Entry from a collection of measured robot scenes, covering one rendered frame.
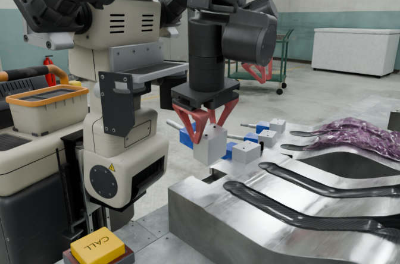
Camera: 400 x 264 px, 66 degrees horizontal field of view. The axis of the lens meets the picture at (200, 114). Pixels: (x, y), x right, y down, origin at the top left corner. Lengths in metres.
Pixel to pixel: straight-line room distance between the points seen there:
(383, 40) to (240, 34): 6.71
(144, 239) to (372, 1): 7.77
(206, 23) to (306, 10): 8.27
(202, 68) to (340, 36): 6.95
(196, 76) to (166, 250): 0.29
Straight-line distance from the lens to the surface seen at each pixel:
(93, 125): 0.89
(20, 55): 5.88
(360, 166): 0.74
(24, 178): 1.04
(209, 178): 0.62
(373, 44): 7.15
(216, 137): 0.53
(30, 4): 0.73
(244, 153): 0.62
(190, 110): 0.48
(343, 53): 7.36
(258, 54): 0.42
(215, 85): 0.48
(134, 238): 0.59
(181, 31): 6.77
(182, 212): 0.54
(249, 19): 0.43
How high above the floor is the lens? 1.17
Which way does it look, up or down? 17 degrees down
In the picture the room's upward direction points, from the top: straight up
